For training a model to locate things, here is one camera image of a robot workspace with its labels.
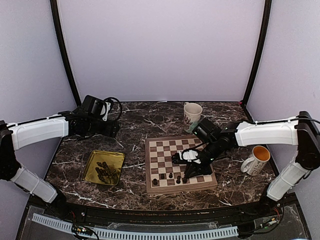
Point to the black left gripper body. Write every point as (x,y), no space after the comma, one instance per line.
(110,130)

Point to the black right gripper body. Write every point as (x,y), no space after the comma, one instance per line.
(206,170)

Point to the gold metal tray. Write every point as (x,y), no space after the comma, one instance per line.
(114,160)

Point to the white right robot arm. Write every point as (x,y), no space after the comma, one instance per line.
(300,131)

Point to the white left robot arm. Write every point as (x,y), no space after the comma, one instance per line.
(91,117)

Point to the wooden chess board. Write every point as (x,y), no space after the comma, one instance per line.
(158,152)

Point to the pile of dark chess pieces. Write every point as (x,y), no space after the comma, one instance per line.
(105,174)

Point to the white mug orange inside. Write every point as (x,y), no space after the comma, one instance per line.
(259,157)

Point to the cream floral mug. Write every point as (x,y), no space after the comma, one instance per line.
(191,116)

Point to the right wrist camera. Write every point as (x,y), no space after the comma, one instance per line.
(187,156)

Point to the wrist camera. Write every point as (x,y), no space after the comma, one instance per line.
(105,110)
(187,156)

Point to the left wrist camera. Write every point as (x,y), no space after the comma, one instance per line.
(105,110)

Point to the black front rail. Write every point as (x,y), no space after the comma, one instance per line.
(104,216)

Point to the white slotted cable duct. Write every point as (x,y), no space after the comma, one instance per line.
(134,232)

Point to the left black frame post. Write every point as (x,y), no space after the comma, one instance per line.
(63,51)

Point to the black frame post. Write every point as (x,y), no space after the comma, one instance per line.
(63,51)
(258,52)

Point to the right black frame post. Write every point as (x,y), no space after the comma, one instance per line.
(258,52)

